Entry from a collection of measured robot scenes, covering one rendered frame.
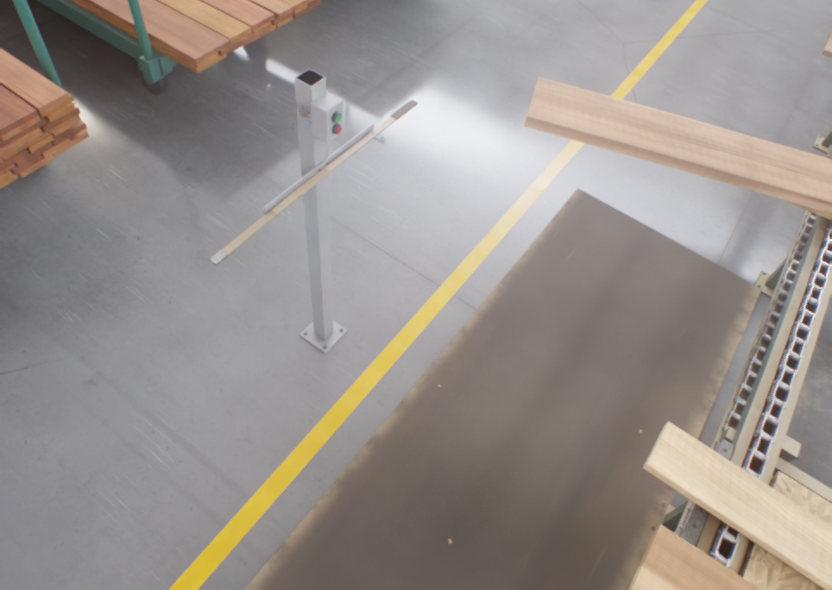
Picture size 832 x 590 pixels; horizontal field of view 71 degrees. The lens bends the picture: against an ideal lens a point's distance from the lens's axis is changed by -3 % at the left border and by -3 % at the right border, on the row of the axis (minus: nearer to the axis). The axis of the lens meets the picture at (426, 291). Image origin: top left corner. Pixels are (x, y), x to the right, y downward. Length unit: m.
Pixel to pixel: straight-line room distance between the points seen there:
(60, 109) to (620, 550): 2.85
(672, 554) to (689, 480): 0.20
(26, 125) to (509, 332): 2.20
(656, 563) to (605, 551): 0.92
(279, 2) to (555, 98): 1.84
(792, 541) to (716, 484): 0.22
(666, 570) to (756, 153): 1.62
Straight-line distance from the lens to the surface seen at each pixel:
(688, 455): 1.74
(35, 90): 3.03
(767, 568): 1.80
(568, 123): 2.37
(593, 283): 3.09
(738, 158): 2.56
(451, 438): 2.50
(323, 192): 1.99
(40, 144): 2.99
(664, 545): 1.63
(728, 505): 1.74
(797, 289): 2.38
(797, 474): 2.03
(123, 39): 3.71
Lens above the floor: 2.30
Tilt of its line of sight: 54 degrees down
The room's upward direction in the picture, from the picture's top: 10 degrees clockwise
